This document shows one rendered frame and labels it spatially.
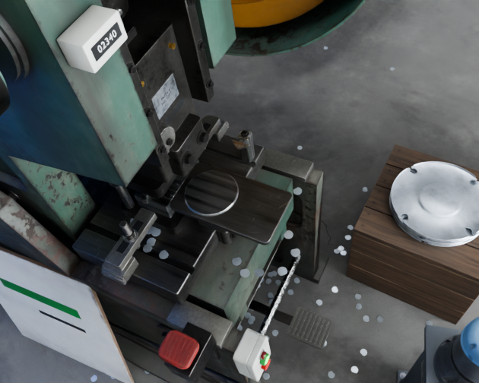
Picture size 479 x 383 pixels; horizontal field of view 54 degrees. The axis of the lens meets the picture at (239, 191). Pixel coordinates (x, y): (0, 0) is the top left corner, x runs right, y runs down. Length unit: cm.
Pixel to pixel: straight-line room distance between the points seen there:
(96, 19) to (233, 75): 195
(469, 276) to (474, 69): 134
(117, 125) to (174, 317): 53
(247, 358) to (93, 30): 73
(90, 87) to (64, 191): 52
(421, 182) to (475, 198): 16
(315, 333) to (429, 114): 122
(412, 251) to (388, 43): 145
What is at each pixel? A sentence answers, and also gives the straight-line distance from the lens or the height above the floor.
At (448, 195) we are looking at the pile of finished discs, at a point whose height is 39.
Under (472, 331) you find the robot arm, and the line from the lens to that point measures 108.
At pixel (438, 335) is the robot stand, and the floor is 45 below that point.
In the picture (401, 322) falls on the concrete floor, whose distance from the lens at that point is 177.
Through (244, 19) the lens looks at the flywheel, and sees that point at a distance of 113.
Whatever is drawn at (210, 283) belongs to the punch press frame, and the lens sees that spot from 111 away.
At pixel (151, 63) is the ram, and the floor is 115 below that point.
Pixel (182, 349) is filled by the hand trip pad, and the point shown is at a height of 76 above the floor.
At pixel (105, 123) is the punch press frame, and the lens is 68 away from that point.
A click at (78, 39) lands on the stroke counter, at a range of 57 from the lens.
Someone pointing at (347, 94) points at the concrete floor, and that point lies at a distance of 238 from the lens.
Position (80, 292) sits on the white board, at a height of 53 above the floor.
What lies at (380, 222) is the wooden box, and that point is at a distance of 152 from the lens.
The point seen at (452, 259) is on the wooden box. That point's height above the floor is 35.
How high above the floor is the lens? 164
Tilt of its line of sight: 54 degrees down
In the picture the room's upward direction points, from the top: 11 degrees counter-clockwise
